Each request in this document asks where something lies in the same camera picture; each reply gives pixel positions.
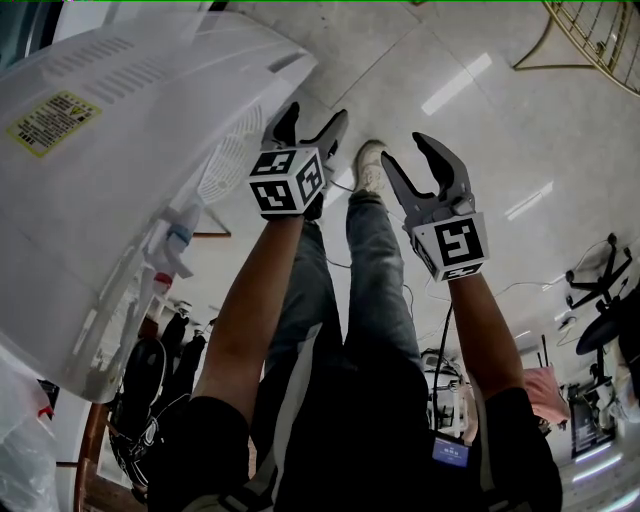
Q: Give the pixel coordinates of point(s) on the red flat tool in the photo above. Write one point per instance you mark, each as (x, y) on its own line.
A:
(46, 411)

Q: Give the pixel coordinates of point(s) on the wooden coat rack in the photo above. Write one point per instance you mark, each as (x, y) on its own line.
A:
(89, 440)

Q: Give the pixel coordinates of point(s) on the person's leg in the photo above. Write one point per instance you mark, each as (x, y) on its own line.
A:
(380, 290)
(307, 300)

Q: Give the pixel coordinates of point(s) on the person's right leg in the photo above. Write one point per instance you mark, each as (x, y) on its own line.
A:
(380, 290)

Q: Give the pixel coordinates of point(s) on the row of black bags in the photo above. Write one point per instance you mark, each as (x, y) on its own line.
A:
(145, 360)

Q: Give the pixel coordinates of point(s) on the small screen device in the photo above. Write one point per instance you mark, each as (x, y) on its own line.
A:
(451, 451)

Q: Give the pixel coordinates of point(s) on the clear plastic bag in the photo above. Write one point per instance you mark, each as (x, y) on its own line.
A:
(25, 450)

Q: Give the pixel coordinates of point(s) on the black office chair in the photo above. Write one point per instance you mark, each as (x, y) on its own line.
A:
(600, 332)

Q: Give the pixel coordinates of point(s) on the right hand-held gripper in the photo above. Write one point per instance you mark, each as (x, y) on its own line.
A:
(457, 240)

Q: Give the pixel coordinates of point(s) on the person's black shirt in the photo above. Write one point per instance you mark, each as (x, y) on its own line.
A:
(360, 450)

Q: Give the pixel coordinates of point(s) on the white water dispenser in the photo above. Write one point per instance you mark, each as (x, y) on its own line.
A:
(125, 175)

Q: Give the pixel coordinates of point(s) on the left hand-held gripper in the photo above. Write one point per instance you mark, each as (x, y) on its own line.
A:
(280, 185)

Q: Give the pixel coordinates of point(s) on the person's left forearm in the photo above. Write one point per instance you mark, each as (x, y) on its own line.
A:
(245, 320)

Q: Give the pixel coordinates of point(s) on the person's right forearm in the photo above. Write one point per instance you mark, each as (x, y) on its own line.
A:
(482, 340)

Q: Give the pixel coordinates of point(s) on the person's right shoe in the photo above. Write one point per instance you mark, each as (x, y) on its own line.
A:
(370, 167)

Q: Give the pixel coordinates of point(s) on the pink cloth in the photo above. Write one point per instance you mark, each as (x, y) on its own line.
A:
(545, 395)

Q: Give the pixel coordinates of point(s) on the person's left leg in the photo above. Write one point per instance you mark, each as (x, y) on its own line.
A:
(307, 300)

